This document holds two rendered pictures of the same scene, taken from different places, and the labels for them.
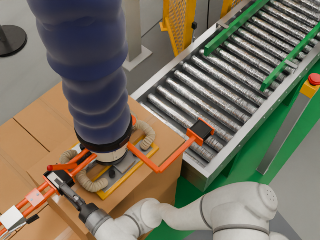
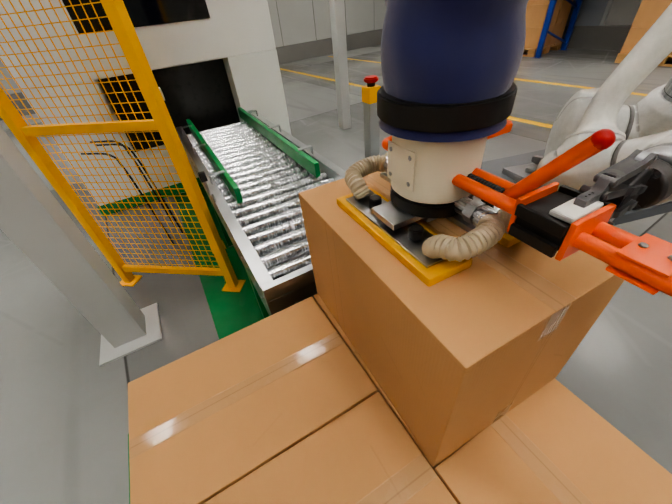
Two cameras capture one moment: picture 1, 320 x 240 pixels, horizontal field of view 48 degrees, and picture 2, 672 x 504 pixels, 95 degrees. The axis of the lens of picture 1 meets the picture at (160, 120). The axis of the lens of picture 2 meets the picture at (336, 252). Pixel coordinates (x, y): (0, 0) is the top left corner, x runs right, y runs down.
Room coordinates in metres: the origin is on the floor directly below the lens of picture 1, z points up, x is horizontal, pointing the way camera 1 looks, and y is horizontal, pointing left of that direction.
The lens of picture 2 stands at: (0.70, 0.83, 1.34)
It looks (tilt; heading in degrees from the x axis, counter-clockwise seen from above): 39 degrees down; 294
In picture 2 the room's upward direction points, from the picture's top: 7 degrees counter-clockwise
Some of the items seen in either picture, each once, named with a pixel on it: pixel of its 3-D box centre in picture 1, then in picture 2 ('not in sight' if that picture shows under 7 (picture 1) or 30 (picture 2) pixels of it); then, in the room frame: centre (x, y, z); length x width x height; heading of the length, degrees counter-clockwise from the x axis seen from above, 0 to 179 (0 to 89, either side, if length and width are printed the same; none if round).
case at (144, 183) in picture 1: (112, 174); (423, 282); (0.74, 0.23, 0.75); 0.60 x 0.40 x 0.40; 138
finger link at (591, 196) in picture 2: (59, 182); (594, 190); (0.53, 0.37, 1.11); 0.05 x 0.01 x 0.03; 50
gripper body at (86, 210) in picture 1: (84, 208); (631, 189); (0.44, 0.27, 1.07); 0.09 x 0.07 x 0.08; 50
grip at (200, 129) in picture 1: (200, 131); not in sight; (0.79, -0.17, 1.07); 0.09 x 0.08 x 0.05; 48
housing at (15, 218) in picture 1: (12, 219); not in sight; (0.40, 0.53, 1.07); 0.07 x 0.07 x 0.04; 48
